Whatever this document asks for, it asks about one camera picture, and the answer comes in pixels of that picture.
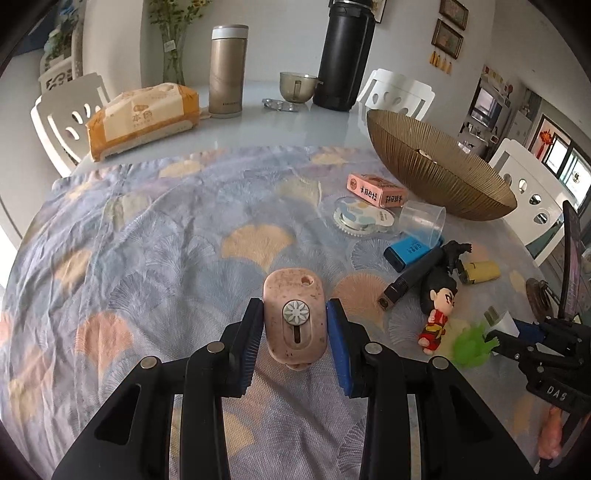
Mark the gold thermos flask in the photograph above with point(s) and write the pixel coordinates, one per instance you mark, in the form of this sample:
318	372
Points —
226	74

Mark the pink small box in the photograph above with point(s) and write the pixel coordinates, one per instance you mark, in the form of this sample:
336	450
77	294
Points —
374	189

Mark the glass vase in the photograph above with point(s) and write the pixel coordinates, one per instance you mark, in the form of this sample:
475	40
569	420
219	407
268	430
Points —
174	60

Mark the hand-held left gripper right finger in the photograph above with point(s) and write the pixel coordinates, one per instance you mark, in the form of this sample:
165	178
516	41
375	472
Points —
342	353

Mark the pink speckled flower device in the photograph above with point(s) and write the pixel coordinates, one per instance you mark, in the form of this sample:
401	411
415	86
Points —
295	295

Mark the black thermos jug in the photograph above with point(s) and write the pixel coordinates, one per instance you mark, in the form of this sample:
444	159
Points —
344	55

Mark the brown ribbed glass bowl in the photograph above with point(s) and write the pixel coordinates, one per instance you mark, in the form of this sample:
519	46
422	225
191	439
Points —
443	180

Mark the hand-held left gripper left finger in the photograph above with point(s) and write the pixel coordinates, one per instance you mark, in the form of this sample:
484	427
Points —
247	344

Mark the person's right hand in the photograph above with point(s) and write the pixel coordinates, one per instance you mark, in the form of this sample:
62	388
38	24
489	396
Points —
549	434

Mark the white carved shelf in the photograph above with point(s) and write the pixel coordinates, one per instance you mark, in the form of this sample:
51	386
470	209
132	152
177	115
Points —
60	74

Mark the yellow flower bouquet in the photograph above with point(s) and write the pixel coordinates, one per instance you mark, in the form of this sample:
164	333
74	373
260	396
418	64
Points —
178	11

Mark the clear plastic cup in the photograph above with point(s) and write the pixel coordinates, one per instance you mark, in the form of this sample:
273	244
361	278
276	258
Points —
422	224

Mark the dark brown round object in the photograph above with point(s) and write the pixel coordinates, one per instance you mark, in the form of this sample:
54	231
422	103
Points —
540	295

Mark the white chair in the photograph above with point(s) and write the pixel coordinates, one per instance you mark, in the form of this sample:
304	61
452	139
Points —
549	217
55	124
397	92

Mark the red-dressed doll figurine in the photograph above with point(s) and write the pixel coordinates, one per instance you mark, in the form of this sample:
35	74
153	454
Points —
438	314

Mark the yellow lighter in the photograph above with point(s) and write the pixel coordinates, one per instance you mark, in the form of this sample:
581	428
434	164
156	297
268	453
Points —
482	272

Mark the potted plant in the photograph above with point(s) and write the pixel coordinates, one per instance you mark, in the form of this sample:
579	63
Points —
60	27

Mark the large wall picture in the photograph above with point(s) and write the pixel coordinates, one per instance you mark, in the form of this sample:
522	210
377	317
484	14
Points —
376	9

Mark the black dinosaur figure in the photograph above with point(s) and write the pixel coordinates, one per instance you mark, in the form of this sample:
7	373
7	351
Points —
452	254

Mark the black tube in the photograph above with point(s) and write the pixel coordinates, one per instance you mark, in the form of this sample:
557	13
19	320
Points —
408	281

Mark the orange tissue pack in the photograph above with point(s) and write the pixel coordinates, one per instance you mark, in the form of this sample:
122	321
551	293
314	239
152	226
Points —
138	115

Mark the small framed picture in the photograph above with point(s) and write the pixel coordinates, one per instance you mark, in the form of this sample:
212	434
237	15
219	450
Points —
453	7
448	38

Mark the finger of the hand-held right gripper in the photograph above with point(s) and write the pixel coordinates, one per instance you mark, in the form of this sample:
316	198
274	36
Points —
517	353
545	330

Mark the fan-patterned blue tablecloth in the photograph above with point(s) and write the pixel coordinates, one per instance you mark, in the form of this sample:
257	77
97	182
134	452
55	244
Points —
161	258

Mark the television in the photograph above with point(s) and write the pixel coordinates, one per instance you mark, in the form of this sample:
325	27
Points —
487	104

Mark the green toy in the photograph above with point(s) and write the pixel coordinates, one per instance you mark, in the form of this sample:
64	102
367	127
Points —
471	348

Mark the patterned tape roll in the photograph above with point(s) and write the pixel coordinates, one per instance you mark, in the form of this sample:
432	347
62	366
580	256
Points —
360	214

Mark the glass mug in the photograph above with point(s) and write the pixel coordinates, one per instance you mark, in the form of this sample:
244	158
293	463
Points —
295	87

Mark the small white object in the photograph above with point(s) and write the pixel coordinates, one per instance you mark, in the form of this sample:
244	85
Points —
502	325

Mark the blue small box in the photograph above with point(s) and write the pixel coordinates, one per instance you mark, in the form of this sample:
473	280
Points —
411	251

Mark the yellow hanging ornaments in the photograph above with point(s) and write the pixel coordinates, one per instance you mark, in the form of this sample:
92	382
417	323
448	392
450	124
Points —
441	62

